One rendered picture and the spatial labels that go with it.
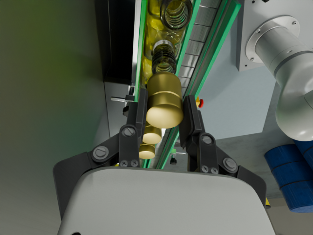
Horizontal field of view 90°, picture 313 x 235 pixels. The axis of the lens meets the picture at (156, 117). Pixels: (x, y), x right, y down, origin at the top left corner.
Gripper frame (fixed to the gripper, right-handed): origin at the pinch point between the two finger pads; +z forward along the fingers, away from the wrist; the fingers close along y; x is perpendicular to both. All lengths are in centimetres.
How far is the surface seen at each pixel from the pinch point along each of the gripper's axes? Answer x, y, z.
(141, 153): -16.7, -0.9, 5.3
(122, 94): -27.9, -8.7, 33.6
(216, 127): -76, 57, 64
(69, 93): -5.7, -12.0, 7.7
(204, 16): -0.2, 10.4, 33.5
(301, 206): -209, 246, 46
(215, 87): -41, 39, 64
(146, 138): -11.3, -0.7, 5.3
